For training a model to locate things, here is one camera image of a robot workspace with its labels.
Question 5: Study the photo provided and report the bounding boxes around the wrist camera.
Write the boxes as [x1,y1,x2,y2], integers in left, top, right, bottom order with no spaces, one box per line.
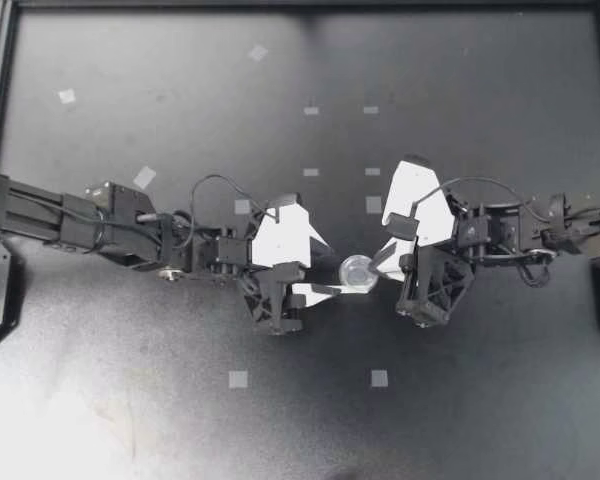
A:
[379,155,457,242]
[251,192,315,274]

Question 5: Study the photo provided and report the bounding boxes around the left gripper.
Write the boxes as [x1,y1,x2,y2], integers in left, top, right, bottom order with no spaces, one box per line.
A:
[235,229,350,338]

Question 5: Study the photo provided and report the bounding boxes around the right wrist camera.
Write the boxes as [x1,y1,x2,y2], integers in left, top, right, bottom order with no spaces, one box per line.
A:
[379,155,457,242]

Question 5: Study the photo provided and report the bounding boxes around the black camera cable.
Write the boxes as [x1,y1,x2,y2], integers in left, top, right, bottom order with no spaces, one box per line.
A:
[188,173,281,240]
[412,176,535,212]

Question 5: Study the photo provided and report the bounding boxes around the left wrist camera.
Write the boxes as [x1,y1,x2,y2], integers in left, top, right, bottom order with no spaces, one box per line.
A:
[251,192,315,274]

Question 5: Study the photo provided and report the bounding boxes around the small clear plastic cup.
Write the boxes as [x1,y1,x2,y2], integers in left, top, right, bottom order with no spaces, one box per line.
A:
[338,253,380,295]

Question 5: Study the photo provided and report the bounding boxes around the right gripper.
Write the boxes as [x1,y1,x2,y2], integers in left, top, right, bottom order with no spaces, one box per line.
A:
[371,233,477,331]

